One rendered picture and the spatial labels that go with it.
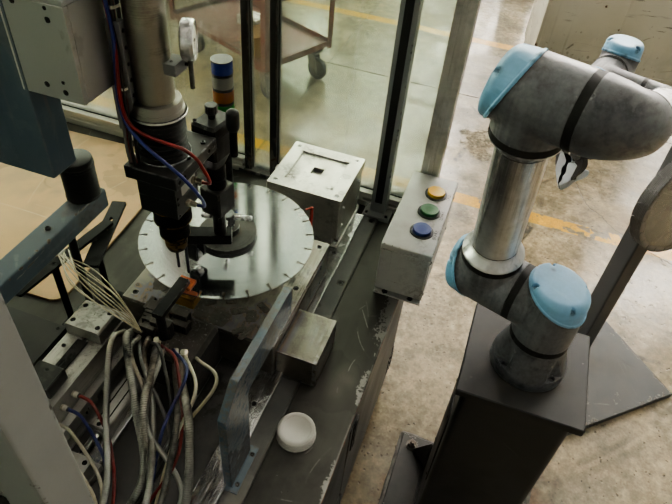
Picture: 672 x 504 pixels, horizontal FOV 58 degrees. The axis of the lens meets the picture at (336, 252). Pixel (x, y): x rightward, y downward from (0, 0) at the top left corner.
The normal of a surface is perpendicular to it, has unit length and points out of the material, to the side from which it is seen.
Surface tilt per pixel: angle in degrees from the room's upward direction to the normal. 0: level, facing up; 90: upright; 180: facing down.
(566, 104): 63
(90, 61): 90
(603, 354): 0
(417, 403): 0
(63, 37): 90
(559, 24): 90
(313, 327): 0
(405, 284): 90
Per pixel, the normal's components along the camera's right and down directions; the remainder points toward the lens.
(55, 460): 0.94, 0.28
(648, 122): 0.43, 0.21
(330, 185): 0.07, -0.72
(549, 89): -0.45, -0.01
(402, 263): -0.33, 0.63
